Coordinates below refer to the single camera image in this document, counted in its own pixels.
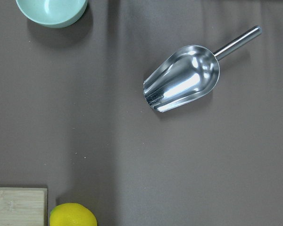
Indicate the bamboo cutting board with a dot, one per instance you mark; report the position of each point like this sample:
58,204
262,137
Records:
23,206

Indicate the stainless steel scoop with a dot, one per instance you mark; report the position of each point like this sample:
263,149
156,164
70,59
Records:
189,74

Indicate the whole yellow lemon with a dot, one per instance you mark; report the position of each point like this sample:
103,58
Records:
72,214

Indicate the mint green bowl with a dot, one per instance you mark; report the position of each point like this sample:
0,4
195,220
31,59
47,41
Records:
53,13

